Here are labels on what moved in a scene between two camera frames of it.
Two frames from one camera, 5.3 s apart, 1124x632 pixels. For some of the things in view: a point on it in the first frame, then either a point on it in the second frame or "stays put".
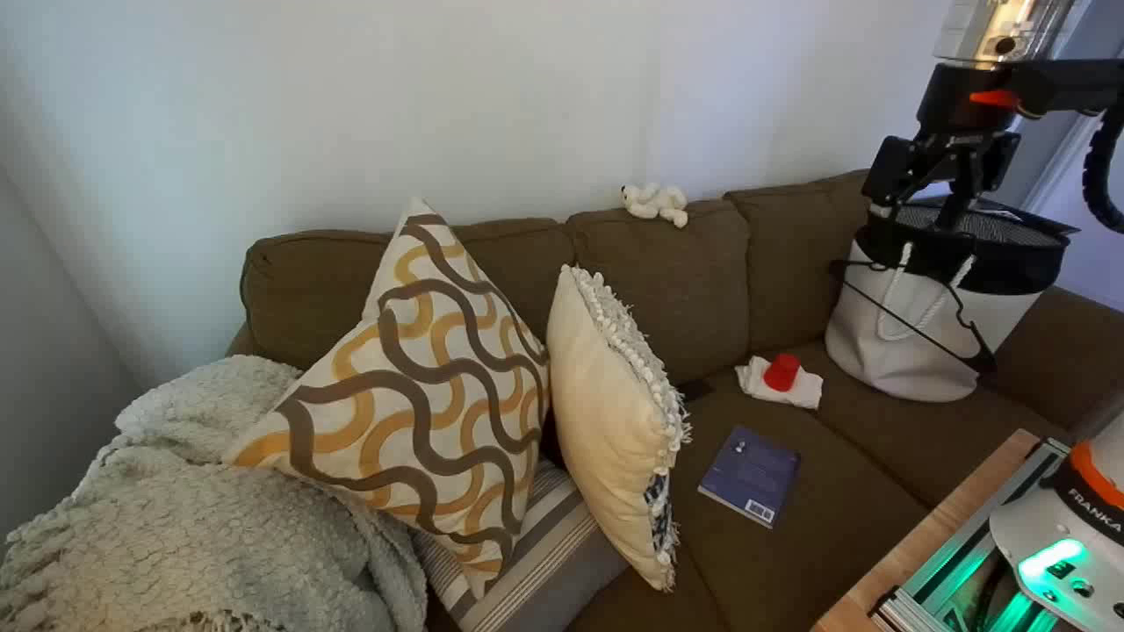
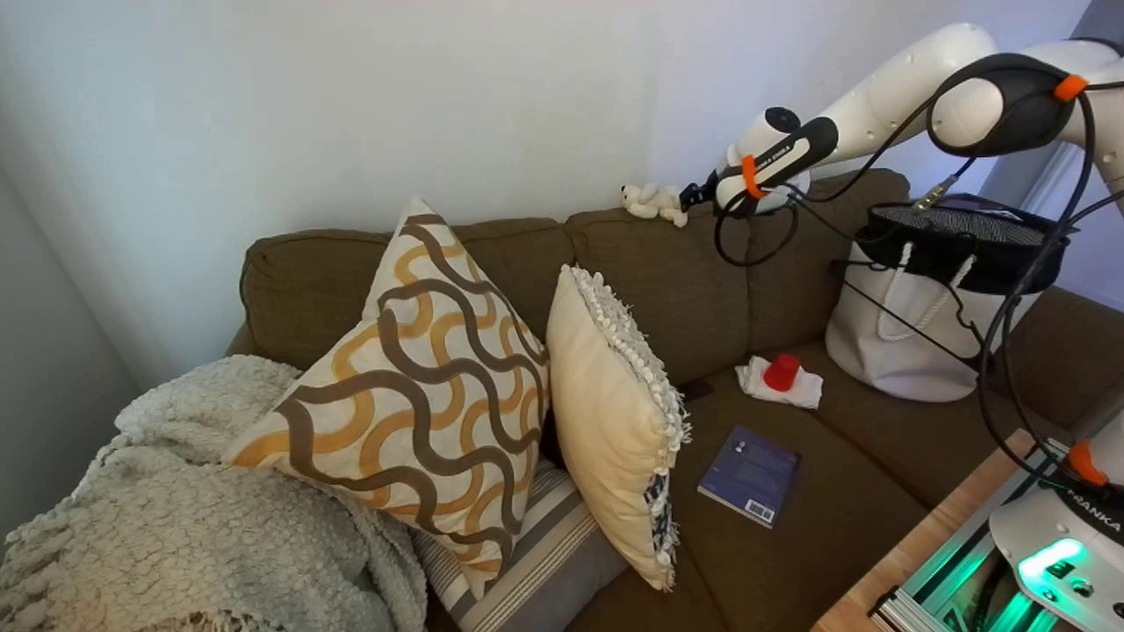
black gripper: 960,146 to 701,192
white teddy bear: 653,201 stays put
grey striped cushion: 562,564 stays put
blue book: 750,475 stays put
